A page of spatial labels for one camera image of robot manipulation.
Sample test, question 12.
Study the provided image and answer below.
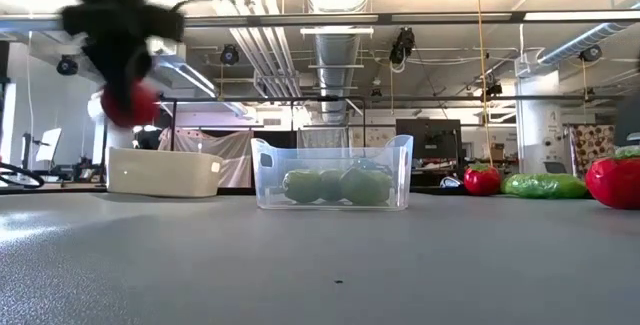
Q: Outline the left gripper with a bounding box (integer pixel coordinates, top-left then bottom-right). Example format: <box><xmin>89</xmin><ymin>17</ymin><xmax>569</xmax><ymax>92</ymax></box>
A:
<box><xmin>59</xmin><ymin>0</ymin><xmax>186</xmax><ymax>114</ymax></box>

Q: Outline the white plastic basket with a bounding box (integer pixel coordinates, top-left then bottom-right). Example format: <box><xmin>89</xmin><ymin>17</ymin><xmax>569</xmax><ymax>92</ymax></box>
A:
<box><xmin>106</xmin><ymin>146</ymin><xmax>224</xmax><ymax>199</ymax></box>

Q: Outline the green toy lime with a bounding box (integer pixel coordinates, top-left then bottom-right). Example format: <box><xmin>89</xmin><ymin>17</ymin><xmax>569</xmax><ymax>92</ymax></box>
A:
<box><xmin>282</xmin><ymin>168</ymin><xmax>323</xmax><ymax>205</ymax></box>
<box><xmin>319</xmin><ymin>168</ymin><xmax>346</xmax><ymax>202</ymax></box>
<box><xmin>339</xmin><ymin>166</ymin><xmax>394</xmax><ymax>207</ymax></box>

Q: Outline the green toy cucumber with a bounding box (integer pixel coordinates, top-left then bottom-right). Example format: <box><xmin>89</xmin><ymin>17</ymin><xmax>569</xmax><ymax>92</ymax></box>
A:
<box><xmin>501</xmin><ymin>172</ymin><xmax>590</xmax><ymax>200</ymax></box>

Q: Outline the black ceiling spotlight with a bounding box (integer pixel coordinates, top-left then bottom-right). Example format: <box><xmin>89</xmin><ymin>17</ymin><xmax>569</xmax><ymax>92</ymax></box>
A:
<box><xmin>219</xmin><ymin>43</ymin><xmax>240</xmax><ymax>66</ymax></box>
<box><xmin>579</xmin><ymin>43</ymin><xmax>604</xmax><ymax>64</ymax></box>
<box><xmin>55</xmin><ymin>54</ymin><xmax>80</xmax><ymax>77</ymax></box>

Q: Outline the beige draped cloth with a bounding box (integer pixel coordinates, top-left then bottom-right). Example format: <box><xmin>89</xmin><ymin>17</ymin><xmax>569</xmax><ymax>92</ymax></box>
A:
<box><xmin>158</xmin><ymin>127</ymin><xmax>255</xmax><ymax>189</ymax></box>

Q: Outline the clear plastic basket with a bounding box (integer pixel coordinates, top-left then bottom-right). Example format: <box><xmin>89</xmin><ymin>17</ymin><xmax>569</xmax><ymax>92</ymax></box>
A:
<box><xmin>250</xmin><ymin>134</ymin><xmax>415</xmax><ymax>212</ymax></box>

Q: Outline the grey table mat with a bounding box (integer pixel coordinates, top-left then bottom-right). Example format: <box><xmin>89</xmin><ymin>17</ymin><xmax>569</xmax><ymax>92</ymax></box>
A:
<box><xmin>0</xmin><ymin>192</ymin><xmax>640</xmax><ymax>325</ymax></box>

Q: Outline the black hanging ceiling device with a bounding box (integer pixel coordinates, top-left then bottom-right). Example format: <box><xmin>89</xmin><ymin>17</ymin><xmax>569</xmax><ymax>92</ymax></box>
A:
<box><xmin>388</xmin><ymin>26</ymin><xmax>416</xmax><ymax>65</ymax></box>

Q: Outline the black computer monitor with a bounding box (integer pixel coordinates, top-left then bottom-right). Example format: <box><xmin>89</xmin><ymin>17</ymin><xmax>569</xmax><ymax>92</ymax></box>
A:
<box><xmin>395</xmin><ymin>118</ymin><xmax>463</xmax><ymax>161</ymax></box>

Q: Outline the white building column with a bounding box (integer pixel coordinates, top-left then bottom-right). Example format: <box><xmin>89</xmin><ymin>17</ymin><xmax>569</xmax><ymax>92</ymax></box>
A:
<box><xmin>514</xmin><ymin>69</ymin><xmax>564</xmax><ymax>176</ymax></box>

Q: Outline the brown dotted curtain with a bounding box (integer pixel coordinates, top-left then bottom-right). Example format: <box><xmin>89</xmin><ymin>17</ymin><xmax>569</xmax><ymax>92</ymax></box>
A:
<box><xmin>569</xmin><ymin>123</ymin><xmax>617</xmax><ymax>176</ymax></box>

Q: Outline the black cable hoop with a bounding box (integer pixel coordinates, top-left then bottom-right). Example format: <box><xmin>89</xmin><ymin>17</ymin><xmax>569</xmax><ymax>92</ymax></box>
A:
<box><xmin>0</xmin><ymin>161</ymin><xmax>45</xmax><ymax>190</ymax></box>

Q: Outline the black background rig frame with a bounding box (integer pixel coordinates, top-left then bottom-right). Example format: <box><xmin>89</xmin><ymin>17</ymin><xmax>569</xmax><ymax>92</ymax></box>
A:
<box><xmin>159</xmin><ymin>94</ymin><xmax>621</xmax><ymax>152</ymax></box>

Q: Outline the black metal table frame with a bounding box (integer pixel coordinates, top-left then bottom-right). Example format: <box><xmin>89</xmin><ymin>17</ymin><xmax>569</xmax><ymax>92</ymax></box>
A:
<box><xmin>0</xmin><ymin>179</ymin><xmax>640</xmax><ymax>197</ymax></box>

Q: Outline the silver ventilation duct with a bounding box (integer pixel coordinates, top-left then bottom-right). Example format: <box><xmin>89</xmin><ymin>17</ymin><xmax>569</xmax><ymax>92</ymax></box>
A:
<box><xmin>303</xmin><ymin>0</ymin><xmax>374</xmax><ymax>126</ymax></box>

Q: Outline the yellow hanging rope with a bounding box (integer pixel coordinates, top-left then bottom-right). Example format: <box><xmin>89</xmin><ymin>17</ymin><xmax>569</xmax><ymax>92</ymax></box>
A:
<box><xmin>473</xmin><ymin>0</ymin><xmax>496</xmax><ymax>169</ymax></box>

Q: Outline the silver flexible duct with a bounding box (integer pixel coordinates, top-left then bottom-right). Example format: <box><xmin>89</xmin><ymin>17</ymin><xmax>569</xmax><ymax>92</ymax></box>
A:
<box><xmin>537</xmin><ymin>2</ymin><xmax>640</xmax><ymax>66</ymax></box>

